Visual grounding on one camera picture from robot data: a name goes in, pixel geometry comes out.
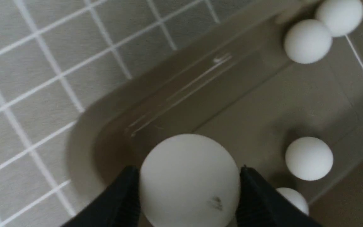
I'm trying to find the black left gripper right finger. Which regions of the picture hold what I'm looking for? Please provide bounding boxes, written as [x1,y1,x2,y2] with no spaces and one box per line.
[236,166,321,227]

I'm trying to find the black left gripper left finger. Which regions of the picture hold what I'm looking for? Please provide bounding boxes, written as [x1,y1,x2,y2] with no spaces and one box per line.
[62,166,141,227]

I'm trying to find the white ping-pong ball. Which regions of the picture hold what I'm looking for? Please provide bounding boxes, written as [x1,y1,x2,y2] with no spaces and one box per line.
[285,137,334,181]
[139,134,240,227]
[315,0,363,37]
[284,19,333,64]
[276,187,309,216]

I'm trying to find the olive plastic bin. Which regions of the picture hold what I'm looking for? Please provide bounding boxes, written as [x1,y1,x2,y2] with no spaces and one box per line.
[66,0,363,205]

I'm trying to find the grey checked tablecloth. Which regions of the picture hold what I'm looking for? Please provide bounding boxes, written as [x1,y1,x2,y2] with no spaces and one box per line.
[0,0,252,227]

